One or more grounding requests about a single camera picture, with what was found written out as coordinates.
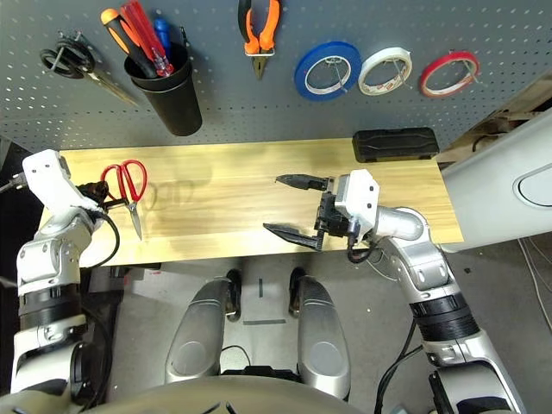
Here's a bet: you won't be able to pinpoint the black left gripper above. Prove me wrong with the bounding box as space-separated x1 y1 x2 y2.
76 180 130 211

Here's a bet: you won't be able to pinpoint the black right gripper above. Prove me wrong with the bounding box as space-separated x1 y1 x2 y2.
262 172 360 253

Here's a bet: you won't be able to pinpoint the red handled scissors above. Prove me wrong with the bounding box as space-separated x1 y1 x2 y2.
100 159 148 242

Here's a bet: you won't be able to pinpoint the orange black needle-nose pliers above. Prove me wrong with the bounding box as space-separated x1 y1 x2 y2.
237 0 282 81

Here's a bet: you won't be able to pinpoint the red handled screwdriver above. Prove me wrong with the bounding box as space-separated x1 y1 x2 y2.
119 0 175 78

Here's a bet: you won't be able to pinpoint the red tape roll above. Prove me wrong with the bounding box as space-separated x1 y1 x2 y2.
419 50 481 99

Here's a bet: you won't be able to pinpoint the dark grey pegboard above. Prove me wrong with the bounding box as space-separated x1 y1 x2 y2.
0 0 552 152

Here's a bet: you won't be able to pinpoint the black table foot bar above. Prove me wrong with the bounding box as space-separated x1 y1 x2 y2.
110 263 161 278

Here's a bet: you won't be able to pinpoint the black side cabinet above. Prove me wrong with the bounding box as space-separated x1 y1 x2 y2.
0 137 44 303

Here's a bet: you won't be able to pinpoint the black plastic cup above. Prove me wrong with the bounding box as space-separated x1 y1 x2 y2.
123 41 204 137

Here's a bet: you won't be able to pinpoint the black ribbed tool case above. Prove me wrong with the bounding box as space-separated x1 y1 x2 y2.
352 126 441 164

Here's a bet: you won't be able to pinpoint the blue tape roll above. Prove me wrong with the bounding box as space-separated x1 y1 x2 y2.
294 41 363 103

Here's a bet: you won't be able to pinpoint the silver right robot leg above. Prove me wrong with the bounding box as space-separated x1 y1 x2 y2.
287 267 351 400

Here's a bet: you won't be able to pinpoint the silver robot leg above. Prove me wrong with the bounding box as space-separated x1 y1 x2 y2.
164 275 242 387
287 267 351 400

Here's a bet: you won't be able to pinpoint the white tape roll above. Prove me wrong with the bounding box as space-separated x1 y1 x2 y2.
357 47 413 97

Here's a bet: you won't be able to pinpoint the silver left robot leg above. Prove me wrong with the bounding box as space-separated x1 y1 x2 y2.
164 275 242 387

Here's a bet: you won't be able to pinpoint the orange black screwdriver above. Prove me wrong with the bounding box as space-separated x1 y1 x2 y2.
100 8 159 79

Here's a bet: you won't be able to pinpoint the grey robot torso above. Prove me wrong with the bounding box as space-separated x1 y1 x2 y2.
85 373 346 414

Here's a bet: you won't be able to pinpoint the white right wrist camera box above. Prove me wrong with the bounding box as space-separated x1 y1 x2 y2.
334 169 381 236

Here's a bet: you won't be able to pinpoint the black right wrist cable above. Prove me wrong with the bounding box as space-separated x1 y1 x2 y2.
347 219 383 264

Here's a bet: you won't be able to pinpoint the black handled scissors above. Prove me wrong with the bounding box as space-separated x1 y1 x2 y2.
40 29 141 108

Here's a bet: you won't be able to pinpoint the blue handled screwdriver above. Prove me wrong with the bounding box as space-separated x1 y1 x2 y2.
153 17 173 61

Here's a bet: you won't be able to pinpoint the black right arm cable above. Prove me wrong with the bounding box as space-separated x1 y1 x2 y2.
373 318 426 414

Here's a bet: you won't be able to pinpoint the thin white floor cables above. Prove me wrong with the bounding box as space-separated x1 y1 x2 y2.
517 236 552 311

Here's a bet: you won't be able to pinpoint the white shelf frame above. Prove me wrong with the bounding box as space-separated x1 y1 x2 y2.
448 71 552 152

